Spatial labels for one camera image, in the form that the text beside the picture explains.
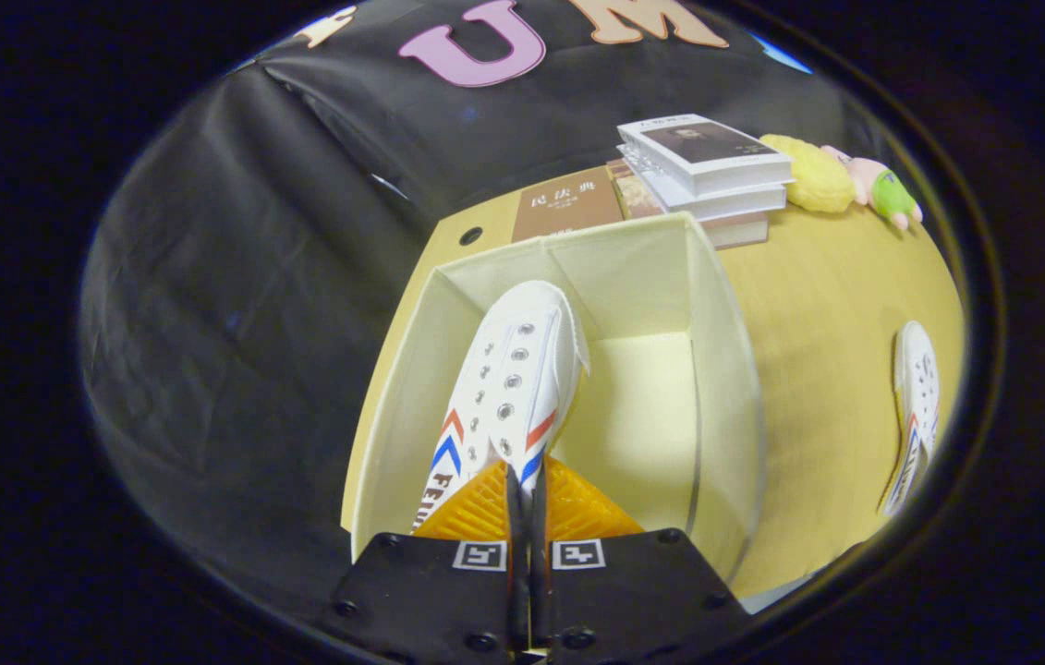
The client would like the beige fabric storage box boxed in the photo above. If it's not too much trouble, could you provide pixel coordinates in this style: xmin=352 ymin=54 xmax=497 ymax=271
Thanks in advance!
xmin=342 ymin=212 xmax=769 ymax=592

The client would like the black backdrop cloth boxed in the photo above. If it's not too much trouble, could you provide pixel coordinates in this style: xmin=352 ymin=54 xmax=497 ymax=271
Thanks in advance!
xmin=79 ymin=0 xmax=856 ymax=592

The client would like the brown cover book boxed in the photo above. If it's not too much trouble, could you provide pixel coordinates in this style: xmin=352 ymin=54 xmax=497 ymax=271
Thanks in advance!
xmin=511 ymin=166 xmax=626 ymax=244

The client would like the pink and green plush toy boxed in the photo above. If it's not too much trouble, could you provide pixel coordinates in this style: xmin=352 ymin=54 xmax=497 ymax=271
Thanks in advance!
xmin=822 ymin=145 xmax=926 ymax=232

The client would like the plain white book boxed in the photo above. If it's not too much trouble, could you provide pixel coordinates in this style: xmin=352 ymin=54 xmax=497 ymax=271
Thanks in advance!
xmin=619 ymin=148 xmax=789 ymax=222

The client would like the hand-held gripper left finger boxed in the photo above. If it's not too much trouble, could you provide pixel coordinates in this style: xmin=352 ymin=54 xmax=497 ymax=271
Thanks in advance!
xmin=330 ymin=459 xmax=528 ymax=665

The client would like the white shoe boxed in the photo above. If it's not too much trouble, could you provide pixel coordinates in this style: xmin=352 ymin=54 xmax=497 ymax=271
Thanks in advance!
xmin=411 ymin=280 xmax=593 ymax=536
xmin=878 ymin=320 xmax=942 ymax=516

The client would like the thick patterned cover book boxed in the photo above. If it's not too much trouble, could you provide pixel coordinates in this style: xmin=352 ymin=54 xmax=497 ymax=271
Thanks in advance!
xmin=609 ymin=159 xmax=771 ymax=250

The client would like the yellow plush toy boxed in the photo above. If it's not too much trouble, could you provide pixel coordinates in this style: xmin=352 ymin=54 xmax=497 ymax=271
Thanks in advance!
xmin=759 ymin=134 xmax=857 ymax=215

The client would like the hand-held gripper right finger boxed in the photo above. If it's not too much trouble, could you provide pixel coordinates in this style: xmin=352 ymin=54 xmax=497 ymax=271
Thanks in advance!
xmin=529 ymin=457 xmax=753 ymax=665

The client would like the white book with portrait cover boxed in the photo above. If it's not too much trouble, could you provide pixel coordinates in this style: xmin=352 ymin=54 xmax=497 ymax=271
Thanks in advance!
xmin=616 ymin=114 xmax=794 ymax=198

